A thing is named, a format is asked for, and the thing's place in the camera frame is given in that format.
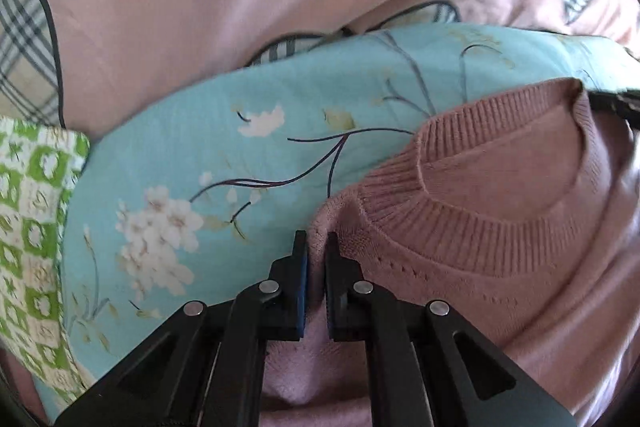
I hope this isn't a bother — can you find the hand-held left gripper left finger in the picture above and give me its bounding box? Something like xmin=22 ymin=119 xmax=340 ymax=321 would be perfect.
xmin=52 ymin=231 xmax=308 ymax=427

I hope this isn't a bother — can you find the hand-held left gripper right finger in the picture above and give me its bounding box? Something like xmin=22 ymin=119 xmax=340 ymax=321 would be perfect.
xmin=324 ymin=232 xmax=579 ymax=427

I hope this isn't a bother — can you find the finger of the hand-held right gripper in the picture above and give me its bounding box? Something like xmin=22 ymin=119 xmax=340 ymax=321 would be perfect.
xmin=588 ymin=90 xmax=640 ymax=128

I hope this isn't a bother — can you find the pink knit sweater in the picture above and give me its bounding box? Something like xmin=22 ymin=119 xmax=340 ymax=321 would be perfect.
xmin=260 ymin=78 xmax=640 ymax=427

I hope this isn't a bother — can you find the teal floral quilt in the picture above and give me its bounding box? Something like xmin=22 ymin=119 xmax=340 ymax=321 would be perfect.
xmin=35 ymin=23 xmax=640 ymax=423

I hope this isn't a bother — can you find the green checkered pillow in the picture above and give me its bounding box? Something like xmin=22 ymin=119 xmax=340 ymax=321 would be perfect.
xmin=0 ymin=114 xmax=92 ymax=408

